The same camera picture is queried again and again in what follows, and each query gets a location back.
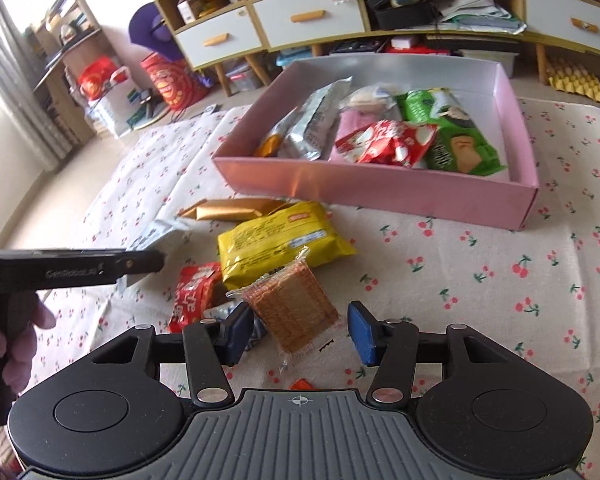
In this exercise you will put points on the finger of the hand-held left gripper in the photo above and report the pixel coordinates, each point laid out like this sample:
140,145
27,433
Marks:
140,262

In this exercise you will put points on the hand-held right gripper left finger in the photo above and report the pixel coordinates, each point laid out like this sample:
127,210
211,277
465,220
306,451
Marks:
237,332

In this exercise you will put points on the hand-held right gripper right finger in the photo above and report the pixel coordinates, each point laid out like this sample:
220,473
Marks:
362,332

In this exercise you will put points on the silver white snack packet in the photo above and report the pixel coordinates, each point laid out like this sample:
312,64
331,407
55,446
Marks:
320,115
152,232

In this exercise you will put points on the red snack packet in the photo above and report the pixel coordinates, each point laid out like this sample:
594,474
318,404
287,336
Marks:
390,142
195,292

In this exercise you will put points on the clear cracker packet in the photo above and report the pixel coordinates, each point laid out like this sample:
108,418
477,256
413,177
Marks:
292,305

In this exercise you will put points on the yellow snack packet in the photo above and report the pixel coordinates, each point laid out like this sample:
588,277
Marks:
275,245

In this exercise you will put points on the gold snack packet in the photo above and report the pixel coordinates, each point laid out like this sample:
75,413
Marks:
230,209

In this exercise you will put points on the pink cardboard box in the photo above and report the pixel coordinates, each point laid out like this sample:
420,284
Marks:
380,200

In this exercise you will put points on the orange white barcode packet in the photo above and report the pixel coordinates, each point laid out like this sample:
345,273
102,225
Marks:
270,142

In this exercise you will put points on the green chip packet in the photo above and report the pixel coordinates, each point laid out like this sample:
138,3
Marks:
455,152

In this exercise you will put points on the pink snack packet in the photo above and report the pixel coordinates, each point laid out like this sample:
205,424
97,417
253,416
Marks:
352,127

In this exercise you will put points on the white bun packet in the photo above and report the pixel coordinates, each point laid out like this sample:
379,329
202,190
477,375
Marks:
365,97

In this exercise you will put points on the person's left hand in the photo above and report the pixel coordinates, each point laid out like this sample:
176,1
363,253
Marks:
22,360

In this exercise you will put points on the cherry print tablecloth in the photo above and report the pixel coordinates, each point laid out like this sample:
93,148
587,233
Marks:
480,270

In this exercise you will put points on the white shopping bag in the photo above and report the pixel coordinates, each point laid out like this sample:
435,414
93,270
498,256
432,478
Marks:
112,110

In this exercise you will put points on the small black device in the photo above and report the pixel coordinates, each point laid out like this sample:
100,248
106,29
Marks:
145,100

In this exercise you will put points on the wooden bookshelf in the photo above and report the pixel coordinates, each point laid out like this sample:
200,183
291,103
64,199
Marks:
55,90

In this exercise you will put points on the red round printed bag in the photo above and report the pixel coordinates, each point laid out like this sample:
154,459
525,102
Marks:
172,82

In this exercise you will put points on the red gift bag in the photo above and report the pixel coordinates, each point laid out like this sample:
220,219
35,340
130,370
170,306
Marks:
95,80

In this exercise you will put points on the grey striped curtain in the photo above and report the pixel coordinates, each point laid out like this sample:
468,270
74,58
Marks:
15,85

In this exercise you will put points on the clear plastic storage bin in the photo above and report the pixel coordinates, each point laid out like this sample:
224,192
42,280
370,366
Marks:
245,77
490,57

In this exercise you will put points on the purple hat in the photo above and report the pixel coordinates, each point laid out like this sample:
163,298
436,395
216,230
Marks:
147,25

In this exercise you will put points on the white cabinet drawer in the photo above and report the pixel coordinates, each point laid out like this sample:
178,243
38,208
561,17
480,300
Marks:
310,27
572,5
220,25

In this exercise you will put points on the blue lid storage bin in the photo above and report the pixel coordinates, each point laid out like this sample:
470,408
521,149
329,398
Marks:
292,56

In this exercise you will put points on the small white carton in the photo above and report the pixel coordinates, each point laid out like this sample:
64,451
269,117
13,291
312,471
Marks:
187,10

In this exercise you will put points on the red cardboard box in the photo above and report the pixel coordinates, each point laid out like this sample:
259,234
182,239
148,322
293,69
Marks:
415,47

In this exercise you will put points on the black storage box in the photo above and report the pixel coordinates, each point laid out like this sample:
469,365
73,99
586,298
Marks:
405,17

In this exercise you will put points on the yellow egg tray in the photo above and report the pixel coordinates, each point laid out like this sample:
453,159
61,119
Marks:
577,80

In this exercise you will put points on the pile of papers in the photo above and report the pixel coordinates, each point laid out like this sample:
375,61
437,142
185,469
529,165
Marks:
475,10

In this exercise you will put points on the long wooden cabinet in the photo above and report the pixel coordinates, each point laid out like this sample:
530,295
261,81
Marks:
517,0

